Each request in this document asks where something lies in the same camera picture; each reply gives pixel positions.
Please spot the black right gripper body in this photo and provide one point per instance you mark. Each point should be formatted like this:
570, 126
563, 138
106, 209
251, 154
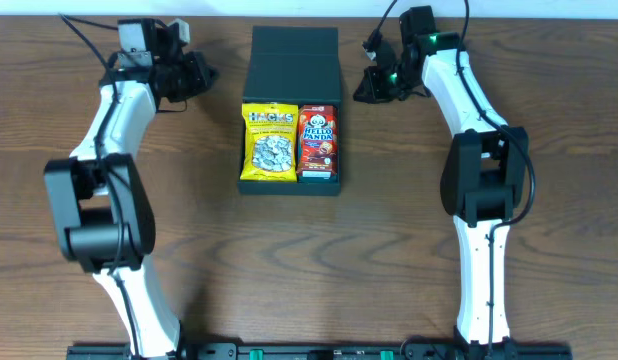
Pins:
388, 82

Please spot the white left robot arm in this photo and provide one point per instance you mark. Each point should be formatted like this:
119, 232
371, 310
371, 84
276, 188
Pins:
101, 211

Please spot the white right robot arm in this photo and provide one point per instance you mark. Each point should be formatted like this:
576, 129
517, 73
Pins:
484, 173

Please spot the yellow snack bag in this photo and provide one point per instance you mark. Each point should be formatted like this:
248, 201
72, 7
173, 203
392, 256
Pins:
270, 142

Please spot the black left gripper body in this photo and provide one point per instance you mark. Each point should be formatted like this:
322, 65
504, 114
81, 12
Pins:
184, 80

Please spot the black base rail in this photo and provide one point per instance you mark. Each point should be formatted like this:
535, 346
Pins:
411, 351

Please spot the red Hello Panda box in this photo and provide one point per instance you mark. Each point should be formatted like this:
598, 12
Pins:
317, 142

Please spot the black storage box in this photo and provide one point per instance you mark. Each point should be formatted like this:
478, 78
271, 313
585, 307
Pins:
300, 66

